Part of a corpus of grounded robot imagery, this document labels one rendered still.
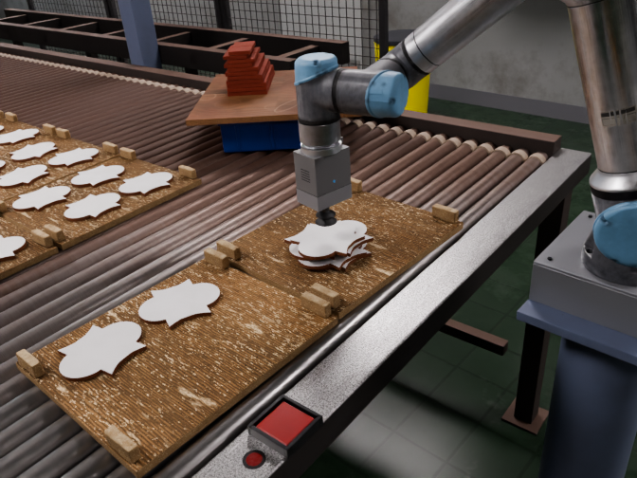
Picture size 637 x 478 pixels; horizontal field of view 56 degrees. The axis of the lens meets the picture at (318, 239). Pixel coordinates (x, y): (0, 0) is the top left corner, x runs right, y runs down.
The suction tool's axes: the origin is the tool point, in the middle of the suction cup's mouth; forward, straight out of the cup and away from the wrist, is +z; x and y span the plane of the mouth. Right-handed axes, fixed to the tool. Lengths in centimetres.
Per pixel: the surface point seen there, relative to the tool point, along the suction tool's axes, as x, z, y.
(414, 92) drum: -203, 69, -249
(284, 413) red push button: 27.6, 8.5, 32.0
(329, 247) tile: 3.1, 3.6, 2.1
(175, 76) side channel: -155, 6, -48
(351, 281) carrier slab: 10.1, 7.8, 3.1
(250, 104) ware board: -69, -3, -29
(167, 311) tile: -5.1, 7.0, 33.3
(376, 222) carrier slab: -3.0, 7.8, -16.5
